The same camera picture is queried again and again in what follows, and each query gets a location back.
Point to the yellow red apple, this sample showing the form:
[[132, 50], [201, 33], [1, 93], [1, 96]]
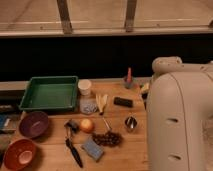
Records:
[[87, 125]]

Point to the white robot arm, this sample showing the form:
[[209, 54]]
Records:
[[180, 99]]

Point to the wooden utensils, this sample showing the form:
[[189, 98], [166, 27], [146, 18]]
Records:
[[101, 101]]

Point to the black rectangular block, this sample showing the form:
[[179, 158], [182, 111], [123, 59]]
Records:
[[123, 102]]

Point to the red bottle in holder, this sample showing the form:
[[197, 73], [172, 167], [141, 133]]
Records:
[[128, 79]]

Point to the white paper cup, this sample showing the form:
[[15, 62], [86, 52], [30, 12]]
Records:
[[84, 86]]

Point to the small metal cup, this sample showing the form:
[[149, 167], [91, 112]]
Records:
[[130, 123]]

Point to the green plastic tray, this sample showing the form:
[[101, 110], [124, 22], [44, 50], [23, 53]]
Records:
[[50, 93]]

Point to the small black grey object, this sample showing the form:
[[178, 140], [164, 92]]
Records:
[[72, 125]]

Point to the bunch of dark grapes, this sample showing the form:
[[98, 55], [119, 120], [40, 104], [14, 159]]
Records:
[[108, 139]]

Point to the blue sponge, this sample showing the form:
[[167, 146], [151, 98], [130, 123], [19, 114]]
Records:
[[92, 149]]

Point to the purple bowl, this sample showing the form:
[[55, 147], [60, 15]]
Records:
[[34, 124]]

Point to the orange bowl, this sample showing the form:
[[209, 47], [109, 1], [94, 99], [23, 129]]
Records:
[[19, 154]]

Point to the black handled knife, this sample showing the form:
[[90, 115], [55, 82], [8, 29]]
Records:
[[74, 153]]

